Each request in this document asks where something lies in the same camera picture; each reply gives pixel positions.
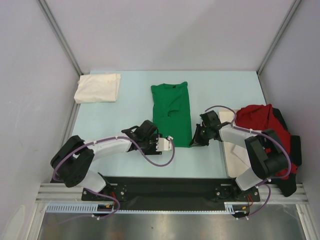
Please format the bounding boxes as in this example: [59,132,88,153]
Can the green t shirt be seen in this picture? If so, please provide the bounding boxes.
[150,81,192,148]

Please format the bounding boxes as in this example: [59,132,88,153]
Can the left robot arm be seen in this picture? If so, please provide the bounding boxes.
[50,120,163,200]

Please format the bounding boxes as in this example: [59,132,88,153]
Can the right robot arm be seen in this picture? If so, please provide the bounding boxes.
[190,110,291,201]

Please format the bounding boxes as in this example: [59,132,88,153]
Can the white tray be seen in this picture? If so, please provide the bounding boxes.
[221,124,251,178]

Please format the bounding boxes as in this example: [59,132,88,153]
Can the white t shirt in tray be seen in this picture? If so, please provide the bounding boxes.
[226,144,251,178]

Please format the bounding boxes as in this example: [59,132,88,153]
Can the red t shirt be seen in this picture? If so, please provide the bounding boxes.
[236,103,298,176]

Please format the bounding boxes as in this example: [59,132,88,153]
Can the folded white t shirt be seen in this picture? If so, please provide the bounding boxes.
[74,73,121,104]

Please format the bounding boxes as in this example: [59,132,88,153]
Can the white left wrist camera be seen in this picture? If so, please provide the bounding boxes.
[155,136,173,152]

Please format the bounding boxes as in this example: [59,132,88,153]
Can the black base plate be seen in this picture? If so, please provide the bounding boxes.
[51,175,261,212]

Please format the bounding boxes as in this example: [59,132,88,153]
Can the white slotted cable duct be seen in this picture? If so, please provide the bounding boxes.
[46,202,249,215]

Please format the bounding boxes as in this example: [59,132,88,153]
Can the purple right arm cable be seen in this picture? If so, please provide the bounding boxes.
[204,104,292,220]

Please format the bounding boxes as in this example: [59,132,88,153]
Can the aluminium front rail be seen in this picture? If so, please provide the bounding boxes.
[36,183,309,205]

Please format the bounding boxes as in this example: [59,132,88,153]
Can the aluminium right frame post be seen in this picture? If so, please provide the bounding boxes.
[256,0,304,77]

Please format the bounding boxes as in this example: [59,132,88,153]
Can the aluminium frame post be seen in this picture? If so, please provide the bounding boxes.
[36,0,83,76]
[256,0,304,77]

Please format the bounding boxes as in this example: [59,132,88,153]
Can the aluminium left frame post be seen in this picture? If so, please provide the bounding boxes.
[36,0,83,76]

